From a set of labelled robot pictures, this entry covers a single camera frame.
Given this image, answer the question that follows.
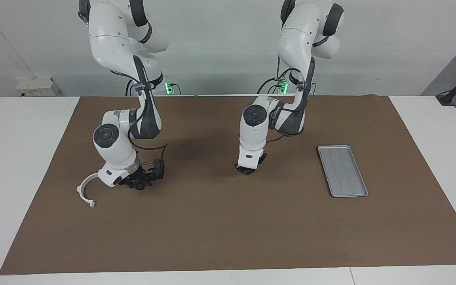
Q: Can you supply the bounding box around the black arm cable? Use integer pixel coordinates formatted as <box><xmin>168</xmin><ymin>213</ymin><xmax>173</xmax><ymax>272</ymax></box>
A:
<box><xmin>266</xmin><ymin>55</ymin><xmax>316</xmax><ymax>144</ymax></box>
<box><xmin>109</xmin><ymin>69</ymin><xmax>169</xmax><ymax>167</ymax></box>

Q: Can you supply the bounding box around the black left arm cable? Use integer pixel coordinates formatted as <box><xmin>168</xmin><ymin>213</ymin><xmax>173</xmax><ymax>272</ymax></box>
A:
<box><xmin>266</xmin><ymin>55</ymin><xmax>316</xmax><ymax>144</ymax></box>

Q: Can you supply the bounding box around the white curved plastic bracket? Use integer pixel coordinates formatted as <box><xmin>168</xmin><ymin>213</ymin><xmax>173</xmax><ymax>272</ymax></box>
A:
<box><xmin>76</xmin><ymin>173</ymin><xmax>102</xmax><ymax>209</ymax></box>

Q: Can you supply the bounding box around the brown table mat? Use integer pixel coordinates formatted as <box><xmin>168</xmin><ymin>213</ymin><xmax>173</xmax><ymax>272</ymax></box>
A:
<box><xmin>0</xmin><ymin>95</ymin><xmax>456</xmax><ymax>275</ymax></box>

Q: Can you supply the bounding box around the white box with yellow labels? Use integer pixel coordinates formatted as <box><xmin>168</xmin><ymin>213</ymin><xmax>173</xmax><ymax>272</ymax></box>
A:
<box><xmin>16</xmin><ymin>77</ymin><xmax>60</xmax><ymax>97</ymax></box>

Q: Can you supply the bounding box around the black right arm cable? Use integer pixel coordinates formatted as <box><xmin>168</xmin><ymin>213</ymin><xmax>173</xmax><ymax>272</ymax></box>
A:
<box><xmin>109</xmin><ymin>69</ymin><xmax>169</xmax><ymax>167</ymax></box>

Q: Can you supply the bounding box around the black base cable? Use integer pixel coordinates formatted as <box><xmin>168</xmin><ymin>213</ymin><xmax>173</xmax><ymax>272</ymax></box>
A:
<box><xmin>125</xmin><ymin>77</ymin><xmax>140</xmax><ymax>95</ymax></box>
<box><xmin>256</xmin><ymin>67</ymin><xmax>292</xmax><ymax>95</ymax></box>

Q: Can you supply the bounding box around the silver metal tray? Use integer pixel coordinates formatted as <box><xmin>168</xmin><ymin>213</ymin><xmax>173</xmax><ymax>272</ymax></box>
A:
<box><xmin>317</xmin><ymin>145</ymin><xmax>369</xmax><ymax>198</ymax></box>

